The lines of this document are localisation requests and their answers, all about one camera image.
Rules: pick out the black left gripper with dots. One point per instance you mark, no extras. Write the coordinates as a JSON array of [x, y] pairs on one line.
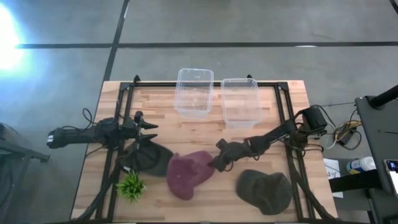
[[129, 130]]

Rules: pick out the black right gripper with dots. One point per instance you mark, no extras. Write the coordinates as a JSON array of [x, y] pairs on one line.
[[233, 151]]

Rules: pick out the black knit hat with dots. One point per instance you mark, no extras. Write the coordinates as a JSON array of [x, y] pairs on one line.
[[155, 158]]

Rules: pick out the maroon knit hat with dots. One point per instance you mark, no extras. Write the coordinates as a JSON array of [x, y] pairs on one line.
[[186, 174]]

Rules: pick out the dark green cap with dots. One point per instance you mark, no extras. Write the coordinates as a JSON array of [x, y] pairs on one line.
[[264, 191]]

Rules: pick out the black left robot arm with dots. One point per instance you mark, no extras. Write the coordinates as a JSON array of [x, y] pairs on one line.
[[77, 136]]

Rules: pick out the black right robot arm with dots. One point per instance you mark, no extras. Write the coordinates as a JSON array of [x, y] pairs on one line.
[[276, 130]]

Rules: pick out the small green artificial plant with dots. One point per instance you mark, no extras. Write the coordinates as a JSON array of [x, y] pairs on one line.
[[130, 186]]

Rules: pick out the clear plastic bin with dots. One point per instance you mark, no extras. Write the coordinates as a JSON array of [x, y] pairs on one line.
[[241, 102], [193, 93]]

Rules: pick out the white paper sheet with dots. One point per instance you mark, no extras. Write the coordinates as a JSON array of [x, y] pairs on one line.
[[333, 177]]

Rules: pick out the dark chair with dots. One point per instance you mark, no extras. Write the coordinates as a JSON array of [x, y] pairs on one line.
[[15, 149]]

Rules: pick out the black cart bar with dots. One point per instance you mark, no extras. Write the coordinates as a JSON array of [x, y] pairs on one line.
[[354, 181]]

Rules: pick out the white wipes canister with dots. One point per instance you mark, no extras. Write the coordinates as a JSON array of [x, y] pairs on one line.
[[360, 165]]

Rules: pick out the grey cart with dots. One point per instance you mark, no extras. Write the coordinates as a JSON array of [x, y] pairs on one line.
[[379, 137]]

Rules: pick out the phone with lit screen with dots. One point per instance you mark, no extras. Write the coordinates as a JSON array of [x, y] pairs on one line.
[[392, 175]]

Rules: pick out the black pole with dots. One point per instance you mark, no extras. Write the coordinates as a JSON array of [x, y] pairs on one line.
[[385, 97]]

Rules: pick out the black metal rig frame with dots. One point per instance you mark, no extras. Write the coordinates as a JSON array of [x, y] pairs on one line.
[[155, 84]]

